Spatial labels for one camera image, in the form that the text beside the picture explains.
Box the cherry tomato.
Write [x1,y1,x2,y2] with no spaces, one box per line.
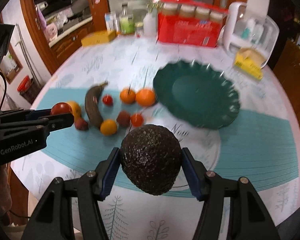
[130,113,144,127]
[50,102,72,115]
[102,94,113,106]

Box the large yellow orange with sticker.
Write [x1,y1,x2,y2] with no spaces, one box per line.
[66,100,81,121]

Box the red lychee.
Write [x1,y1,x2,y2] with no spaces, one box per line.
[74,118,89,131]
[116,111,130,128]

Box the overripe dark banana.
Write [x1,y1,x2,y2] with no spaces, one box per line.
[84,81,108,129]

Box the small yellow orange kumquat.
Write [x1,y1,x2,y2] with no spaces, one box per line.
[100,119,117,136]

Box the dark avocado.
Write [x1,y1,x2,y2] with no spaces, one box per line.
[120,124,181,196]

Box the red bucket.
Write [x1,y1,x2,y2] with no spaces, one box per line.
[17,75,32,93]

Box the patterned tablecloth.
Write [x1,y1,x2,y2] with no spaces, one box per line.
[12,37,300,239]

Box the mandarin orange with stem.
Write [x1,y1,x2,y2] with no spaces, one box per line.
[120,88,136,104]

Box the round mandarin orange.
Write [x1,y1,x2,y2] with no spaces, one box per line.
[135,88,156,107]

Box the dark green scalloped plate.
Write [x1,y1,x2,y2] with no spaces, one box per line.
[153,60,241,130]

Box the yellow flat box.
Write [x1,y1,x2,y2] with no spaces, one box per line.
[81,30,116,47]

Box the white blue carton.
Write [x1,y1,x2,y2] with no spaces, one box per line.
[104,12,120,33]

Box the clear bottle green label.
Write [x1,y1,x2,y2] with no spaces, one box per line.
[119,3,135,35]

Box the small glass jar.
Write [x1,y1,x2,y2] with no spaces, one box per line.
[135,22,143,37]

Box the yellow tissue pack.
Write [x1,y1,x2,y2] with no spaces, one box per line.
[234,48,266,81]

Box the white squeeze wash bottle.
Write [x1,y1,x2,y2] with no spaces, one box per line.
[143,12,157,37]

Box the red paper cup package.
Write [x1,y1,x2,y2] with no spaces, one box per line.
[158,0,228,48]

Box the white cosmetics storage box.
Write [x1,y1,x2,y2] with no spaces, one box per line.
[222,2,279,68]

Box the black cable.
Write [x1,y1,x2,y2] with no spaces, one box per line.
[0,71,8,112]

